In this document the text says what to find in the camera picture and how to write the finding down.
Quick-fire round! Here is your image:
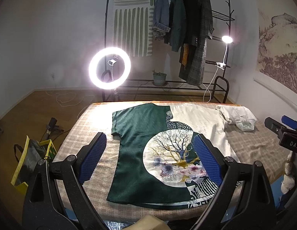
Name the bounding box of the green white printed t-shirt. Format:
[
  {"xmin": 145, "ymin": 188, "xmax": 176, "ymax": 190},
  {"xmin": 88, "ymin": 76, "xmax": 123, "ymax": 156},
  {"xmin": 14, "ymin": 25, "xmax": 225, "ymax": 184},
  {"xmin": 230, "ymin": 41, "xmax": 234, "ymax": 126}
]
[{"xmin": 107, "ymin": 103, "xmax": 236, "ymax": 210}]

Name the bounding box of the black clothes rack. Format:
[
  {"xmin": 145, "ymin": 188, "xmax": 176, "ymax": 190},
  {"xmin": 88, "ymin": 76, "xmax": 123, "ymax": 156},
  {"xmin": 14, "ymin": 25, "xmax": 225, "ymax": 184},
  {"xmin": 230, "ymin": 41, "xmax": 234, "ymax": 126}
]
[{"xmin": 101, "ymin": 0, "xmax": 236, "ymax": 104}]

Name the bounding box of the right gloved hand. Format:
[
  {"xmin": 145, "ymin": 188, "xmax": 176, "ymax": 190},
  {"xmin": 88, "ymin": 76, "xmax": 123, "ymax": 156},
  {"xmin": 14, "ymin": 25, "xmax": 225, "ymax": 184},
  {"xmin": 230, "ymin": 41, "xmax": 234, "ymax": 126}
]
[{"xmin": 281, "ymin": 151, "xmax": 295, "ymax": 194}]

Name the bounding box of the beige plaid bed cover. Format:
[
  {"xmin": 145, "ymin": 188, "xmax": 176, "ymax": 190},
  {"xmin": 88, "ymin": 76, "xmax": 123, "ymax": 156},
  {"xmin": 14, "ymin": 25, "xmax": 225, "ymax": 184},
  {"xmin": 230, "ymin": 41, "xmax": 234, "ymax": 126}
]
[{"xmin": 55, "ymin": 101, "xmax": 288, "ymax": 221}]

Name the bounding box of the folded white garment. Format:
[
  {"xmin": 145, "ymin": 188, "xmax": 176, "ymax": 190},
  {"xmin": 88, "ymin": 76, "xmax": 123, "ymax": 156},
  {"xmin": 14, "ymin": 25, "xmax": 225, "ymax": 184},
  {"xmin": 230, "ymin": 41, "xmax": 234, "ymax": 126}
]
[{"xmin": 216, "ymin": 105, "xmax": 257, "ymax": 132}]

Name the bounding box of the black tripod on floor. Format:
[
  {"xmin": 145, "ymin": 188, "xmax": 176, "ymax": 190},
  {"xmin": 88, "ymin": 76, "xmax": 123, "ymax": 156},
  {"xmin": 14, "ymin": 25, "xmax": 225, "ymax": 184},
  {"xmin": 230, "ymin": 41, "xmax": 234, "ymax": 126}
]
[{"xmin": 40, "ymin": 117, "xmax": 70, "ymax": 142}]

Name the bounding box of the yellow green shopping bag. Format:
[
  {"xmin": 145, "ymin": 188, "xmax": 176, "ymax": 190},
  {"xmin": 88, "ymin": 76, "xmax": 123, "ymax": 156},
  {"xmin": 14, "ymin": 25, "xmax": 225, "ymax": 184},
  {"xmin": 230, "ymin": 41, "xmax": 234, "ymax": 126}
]
[{"xmin": 11, "ymin": 136, "xmax": 57, "ymax": 186}]

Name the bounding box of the green potted plant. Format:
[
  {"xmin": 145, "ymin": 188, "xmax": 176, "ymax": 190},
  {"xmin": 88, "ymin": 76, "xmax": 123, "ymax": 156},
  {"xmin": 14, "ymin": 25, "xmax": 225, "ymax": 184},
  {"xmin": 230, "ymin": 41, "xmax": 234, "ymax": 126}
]
[{"xmin": 153, "ymin": 70, "xmax": 167, "ymax": 86}]

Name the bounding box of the white clip lamp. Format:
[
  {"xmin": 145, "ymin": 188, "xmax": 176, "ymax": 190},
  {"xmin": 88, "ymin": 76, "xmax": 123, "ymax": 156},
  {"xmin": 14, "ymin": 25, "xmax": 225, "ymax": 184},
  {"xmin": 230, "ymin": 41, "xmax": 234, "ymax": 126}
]
[{"xmin": 216, "ymin": 35, "xmax": 233, "ymax": 70}]

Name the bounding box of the yellow garment on rack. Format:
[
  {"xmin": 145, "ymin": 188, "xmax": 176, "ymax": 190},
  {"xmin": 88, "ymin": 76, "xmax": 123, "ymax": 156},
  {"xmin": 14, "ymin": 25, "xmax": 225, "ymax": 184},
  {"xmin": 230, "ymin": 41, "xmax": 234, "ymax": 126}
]
[{"xmin": 182, "ymin": 44, "xmax": 189, "ymax": 66}]

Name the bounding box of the grey plaid coat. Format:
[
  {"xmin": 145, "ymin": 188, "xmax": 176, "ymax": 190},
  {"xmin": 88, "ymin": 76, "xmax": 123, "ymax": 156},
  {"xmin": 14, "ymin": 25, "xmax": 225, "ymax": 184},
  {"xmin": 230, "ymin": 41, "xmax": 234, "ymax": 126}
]
[{"xmin": 179, "ymin": 0, "xmax": 214, "ymax": 86}]

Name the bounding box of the blue denim jacket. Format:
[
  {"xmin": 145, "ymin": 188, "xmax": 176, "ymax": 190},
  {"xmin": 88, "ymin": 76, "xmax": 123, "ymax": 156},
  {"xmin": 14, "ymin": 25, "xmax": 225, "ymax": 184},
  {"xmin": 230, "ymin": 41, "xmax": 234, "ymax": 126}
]
[{"xmin": 153, "ymin": 0, "xmax": 170, "ymax": 40}]

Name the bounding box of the dark green jacket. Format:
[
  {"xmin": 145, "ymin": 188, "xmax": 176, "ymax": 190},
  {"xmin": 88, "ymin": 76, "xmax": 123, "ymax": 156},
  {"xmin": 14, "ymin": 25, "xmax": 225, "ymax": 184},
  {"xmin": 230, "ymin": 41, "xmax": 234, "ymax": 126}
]
[{"xmin": 164, "ymin": 0, "xmax": 186, "ymax": 52}]

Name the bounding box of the black coat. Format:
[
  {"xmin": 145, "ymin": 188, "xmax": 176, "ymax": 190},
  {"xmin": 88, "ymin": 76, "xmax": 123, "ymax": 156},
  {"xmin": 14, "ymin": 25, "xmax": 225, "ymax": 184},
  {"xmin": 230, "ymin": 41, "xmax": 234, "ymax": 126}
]
[{"xmin": 183, "ymin": 0, "xmax": 200, "ymax": 47}]

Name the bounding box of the white lamp cable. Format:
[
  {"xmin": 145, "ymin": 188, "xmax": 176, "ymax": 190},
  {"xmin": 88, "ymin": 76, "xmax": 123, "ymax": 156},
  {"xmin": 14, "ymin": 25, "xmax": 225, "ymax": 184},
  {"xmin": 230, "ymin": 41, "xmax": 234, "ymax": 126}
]
[{"xmin": 202, "ymin": 66, "xmax": 222, "ymax": 103}]

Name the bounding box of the landscape painting wall scroll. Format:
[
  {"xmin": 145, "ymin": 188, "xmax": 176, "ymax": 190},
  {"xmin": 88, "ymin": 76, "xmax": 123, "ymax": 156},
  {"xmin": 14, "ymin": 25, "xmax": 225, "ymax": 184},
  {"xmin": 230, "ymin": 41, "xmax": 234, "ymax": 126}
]
[{"xmin": 256, "ymin": 13, "xmax": 297, "ymax": 94}]

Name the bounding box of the ring light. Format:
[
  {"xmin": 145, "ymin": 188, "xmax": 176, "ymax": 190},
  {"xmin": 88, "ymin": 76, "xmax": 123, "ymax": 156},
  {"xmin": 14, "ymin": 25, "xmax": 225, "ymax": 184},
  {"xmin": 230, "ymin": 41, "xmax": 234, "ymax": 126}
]
[{"xmin": 88, "ymin": 47, "xmax": 132, "ymax": 91}]

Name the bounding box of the phone holder in ring light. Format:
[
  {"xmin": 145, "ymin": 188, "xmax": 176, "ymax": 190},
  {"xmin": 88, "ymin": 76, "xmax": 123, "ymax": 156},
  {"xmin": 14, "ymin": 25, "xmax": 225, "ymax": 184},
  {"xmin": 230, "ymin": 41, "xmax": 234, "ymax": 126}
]
[{"xmin": 108, "ymin": 56, "xmax": 118, "ymax": 67}]

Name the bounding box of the green striped wall hanging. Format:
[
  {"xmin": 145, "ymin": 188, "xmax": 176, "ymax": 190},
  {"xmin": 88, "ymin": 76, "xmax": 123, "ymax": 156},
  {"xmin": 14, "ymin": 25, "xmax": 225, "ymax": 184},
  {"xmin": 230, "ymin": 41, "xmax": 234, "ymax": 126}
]
[{"xmin": 114, "ymin": 0, "xmax": 155, "ymax": 57}]

